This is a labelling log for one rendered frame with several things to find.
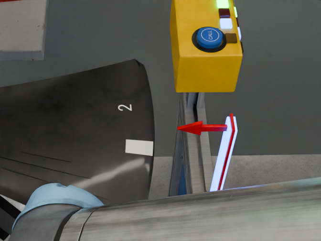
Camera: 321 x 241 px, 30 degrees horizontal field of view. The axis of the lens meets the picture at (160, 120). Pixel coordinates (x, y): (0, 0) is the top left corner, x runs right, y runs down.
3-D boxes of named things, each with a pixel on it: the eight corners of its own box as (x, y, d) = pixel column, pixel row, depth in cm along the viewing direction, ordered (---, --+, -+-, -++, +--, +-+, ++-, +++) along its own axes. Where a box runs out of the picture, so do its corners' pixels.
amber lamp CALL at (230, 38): (224, 35, 93) (224, 32, 93) (235, 35, 93) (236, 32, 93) (225, 43, 92) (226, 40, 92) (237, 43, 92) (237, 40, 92)
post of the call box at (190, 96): (185, 96, 113) (191, 51, 103) (201, 96, 113) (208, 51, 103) (187, 108, 111) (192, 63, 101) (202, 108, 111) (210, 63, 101)
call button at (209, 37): (195, 33, 94) (196, 25, 92) (219, 33, 94) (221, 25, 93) (197, 51, 91) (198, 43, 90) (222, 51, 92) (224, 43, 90)
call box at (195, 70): (168, 31, 108) (172, -15, 99) (223, 30, 108) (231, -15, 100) (174, 99, 98) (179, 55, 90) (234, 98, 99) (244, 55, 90)
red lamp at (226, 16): (218, 10, 96) (218, 7, 96) (229, 10, 97) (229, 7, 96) (219, 18, 95) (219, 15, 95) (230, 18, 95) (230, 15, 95)
